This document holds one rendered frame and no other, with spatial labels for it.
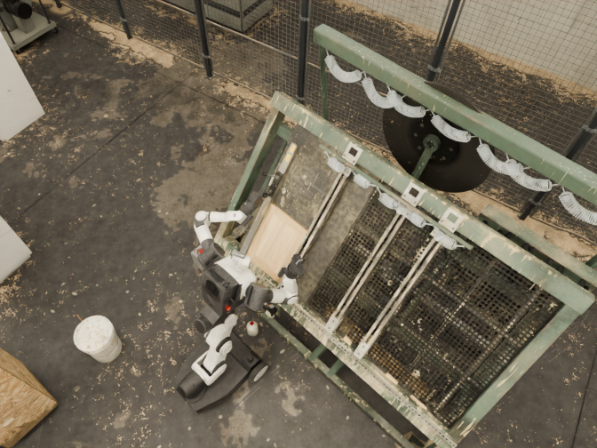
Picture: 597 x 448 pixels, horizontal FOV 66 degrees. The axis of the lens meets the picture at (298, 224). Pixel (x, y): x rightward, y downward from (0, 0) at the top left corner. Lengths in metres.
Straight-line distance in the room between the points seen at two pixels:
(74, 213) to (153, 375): 1.97
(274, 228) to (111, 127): 3.18
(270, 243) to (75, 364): 2.04
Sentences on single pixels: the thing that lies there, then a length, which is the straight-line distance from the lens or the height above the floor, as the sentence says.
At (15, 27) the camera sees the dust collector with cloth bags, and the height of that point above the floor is 0.19.
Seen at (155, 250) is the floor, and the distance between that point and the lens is 4.75.
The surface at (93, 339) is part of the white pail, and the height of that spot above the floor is 0.35.
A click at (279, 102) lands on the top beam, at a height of 1.87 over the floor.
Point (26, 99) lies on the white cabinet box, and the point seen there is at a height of 0.30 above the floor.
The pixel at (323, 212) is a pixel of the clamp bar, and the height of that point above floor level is 1.45.
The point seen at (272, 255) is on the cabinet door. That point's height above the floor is 1.01.
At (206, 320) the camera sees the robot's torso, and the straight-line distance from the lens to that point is 3.13.
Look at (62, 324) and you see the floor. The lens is 4.66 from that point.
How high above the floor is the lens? 3.93
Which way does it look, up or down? 56 degrees down
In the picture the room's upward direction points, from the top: 4 degrees clockwise
